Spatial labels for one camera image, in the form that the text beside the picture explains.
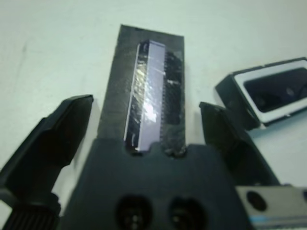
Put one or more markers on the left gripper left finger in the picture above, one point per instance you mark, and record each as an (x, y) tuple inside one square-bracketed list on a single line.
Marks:
[(48, 143)]

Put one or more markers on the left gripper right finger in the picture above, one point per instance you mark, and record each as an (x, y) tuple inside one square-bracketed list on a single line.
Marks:
[(225, 134)]

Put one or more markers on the black box base white insert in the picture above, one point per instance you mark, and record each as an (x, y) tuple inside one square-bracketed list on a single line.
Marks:
[(230, 95)]

